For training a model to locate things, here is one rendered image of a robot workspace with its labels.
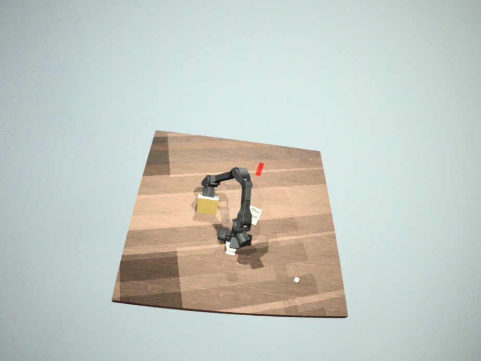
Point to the red flat bar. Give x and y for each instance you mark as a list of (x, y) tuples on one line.
[(259, 169)]

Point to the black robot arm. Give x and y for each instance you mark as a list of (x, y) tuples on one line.
[(244, 216)]

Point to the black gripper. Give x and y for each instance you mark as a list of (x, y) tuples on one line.
[(222, 235)]

